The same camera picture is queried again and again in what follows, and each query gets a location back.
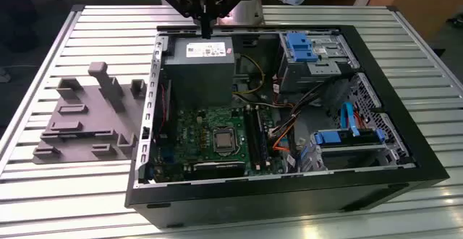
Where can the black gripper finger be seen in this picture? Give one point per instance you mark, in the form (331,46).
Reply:
(210,27)
(203,27)

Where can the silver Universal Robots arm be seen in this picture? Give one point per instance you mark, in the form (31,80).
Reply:
(250,11)

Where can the dark RAM stick in slot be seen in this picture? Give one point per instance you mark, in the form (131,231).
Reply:
(262,136)

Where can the black RAM slot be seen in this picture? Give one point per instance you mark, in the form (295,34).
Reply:
(250,141)

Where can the grey power supply unit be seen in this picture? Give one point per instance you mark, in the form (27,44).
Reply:
(199,81)

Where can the blue plastic drive latch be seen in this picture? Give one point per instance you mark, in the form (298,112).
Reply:
(298,46)

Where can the green motherboard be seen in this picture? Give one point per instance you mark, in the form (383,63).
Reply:
(191,119)

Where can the metal drive cage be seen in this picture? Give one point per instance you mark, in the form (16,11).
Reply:
(326,68)

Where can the CPU socket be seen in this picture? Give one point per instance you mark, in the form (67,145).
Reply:
(225,128)

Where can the silver CPU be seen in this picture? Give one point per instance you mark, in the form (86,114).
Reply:
(225,140)

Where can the grey plastic parts rack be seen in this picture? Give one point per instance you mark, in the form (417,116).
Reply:
(94,114)

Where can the black graphics card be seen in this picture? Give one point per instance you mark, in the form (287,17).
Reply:
(217,168)

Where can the hard disk in blue carrier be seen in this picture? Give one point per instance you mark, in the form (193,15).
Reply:
(331,137)

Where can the wooden cabinet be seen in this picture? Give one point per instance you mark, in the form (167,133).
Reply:
(415,6)

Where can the black open PC case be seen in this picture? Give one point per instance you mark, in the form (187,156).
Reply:
(253,203)

